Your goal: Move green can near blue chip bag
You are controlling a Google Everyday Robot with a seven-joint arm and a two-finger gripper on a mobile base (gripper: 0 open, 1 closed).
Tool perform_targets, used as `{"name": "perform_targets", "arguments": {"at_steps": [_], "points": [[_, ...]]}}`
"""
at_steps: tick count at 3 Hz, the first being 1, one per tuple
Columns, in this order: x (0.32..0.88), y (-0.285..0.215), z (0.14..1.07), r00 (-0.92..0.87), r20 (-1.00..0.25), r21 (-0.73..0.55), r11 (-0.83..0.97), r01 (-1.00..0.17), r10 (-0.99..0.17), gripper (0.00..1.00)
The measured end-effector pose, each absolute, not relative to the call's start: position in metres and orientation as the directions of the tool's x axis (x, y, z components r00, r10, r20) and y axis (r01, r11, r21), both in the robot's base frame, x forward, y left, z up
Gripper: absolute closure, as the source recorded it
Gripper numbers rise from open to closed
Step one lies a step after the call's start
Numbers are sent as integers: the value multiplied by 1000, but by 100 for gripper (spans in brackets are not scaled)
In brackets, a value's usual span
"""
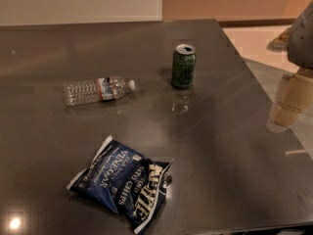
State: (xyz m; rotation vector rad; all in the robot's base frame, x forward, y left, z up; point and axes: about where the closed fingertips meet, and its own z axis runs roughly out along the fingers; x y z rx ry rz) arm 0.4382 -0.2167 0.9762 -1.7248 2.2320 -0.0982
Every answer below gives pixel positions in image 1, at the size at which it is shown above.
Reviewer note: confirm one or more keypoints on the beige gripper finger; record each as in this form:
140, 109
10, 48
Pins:
294, 96
281, 42

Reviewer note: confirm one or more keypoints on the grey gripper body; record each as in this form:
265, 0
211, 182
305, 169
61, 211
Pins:
301, 39

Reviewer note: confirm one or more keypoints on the green soda can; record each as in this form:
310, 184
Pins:
183, 66

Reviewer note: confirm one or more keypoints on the blue chip bag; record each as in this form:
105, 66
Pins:
124, 181

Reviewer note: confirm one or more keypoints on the clear plastic water bottle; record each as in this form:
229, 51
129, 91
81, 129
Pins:
97, 90

